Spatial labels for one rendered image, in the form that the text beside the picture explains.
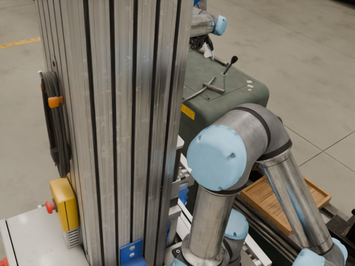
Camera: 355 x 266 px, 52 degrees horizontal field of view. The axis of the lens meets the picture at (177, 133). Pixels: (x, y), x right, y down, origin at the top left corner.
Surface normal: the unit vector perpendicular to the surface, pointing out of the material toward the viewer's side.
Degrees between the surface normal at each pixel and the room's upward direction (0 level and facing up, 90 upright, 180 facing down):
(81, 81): 90
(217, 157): 84
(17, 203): 0
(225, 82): 0
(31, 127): 0
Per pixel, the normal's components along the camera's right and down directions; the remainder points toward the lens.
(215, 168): -0.60, 0.34
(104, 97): 0.50, 0.58
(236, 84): 0.09, -0.77
